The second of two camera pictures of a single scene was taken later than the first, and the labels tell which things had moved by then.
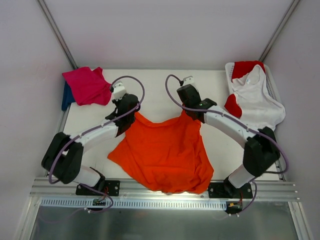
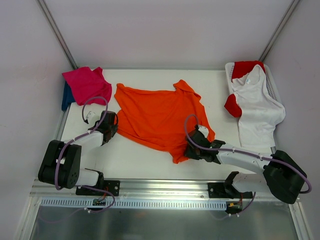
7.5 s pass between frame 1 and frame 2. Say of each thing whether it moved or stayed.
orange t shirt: moved
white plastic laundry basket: stayed
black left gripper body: moved
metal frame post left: stayed
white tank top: stayed
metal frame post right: stayed
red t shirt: stayed
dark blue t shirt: stayed
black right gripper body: moved
